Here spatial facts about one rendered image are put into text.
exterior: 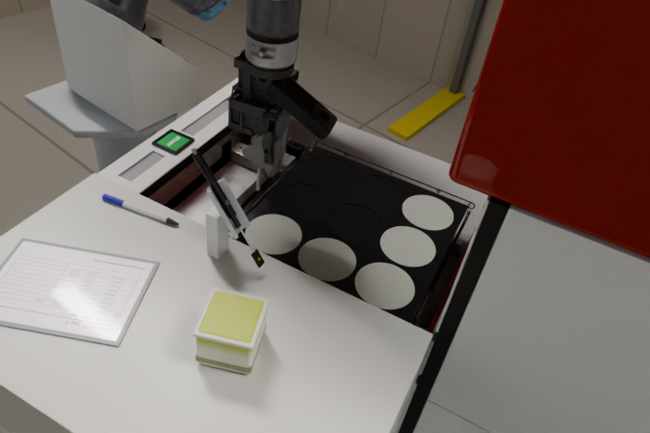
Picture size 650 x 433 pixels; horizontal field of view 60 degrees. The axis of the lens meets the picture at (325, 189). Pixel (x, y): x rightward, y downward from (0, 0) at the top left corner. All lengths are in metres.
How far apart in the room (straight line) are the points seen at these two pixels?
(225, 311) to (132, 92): 0.73
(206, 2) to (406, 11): 2.18
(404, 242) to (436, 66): 2.48
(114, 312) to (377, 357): 0.36
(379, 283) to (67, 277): 0.48
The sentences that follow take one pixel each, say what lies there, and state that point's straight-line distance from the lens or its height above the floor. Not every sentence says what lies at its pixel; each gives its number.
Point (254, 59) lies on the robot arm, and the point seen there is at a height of 1.23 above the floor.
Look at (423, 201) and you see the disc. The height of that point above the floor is 0.90.
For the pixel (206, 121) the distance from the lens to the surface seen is 1.17.
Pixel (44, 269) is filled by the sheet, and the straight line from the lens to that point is 0.90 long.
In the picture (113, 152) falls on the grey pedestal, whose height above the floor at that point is 0.71.
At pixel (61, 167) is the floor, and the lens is 2.69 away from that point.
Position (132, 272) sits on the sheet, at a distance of 0.86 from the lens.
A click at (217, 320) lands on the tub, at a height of 1.03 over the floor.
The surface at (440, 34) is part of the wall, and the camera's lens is 3.37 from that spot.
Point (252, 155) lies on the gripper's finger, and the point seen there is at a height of 1.05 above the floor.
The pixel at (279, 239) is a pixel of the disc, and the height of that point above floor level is 0.90.
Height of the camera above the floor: 1.61
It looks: 40 degrees down
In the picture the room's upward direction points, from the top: 8 degrees clockwise
